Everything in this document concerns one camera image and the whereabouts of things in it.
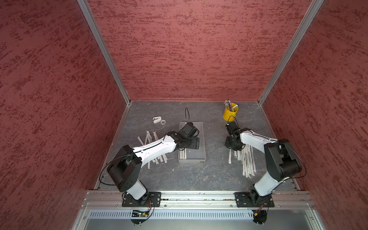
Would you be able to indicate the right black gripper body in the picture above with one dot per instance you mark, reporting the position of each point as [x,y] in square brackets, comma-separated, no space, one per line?
[229,143]

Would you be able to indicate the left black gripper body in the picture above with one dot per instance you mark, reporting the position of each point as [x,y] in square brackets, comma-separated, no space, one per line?
[191,143]

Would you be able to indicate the translucent plastic storage box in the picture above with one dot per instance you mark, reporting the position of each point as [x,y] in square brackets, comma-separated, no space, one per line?
[197,155]

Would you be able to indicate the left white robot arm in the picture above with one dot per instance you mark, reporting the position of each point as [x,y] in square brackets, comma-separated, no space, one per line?
[125,167]

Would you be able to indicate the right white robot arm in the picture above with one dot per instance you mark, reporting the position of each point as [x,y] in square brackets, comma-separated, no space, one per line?
[282,162]

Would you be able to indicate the yellow pen holder cup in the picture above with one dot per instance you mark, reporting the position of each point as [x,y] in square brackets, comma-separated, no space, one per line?
[230,114]

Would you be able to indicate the pens in yellow cup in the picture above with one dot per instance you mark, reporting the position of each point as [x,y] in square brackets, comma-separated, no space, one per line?
[230,106]

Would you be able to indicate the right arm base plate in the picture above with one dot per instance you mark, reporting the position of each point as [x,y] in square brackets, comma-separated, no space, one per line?
[253,200]

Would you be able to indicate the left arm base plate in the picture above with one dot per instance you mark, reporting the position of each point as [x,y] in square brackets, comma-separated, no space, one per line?
[148,200]

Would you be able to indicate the aluminium front rail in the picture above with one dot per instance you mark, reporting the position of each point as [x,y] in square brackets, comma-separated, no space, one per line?
[280,200]

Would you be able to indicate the left aluminium corner post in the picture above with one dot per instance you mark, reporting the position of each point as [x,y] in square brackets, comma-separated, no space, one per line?
[88,15]

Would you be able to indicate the aluminium corner post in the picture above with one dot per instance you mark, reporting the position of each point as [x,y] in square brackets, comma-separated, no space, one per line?
[300,32]
[88,15]

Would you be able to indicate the right aluminium corner post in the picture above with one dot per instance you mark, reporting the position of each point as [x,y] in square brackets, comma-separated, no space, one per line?
[300,32]

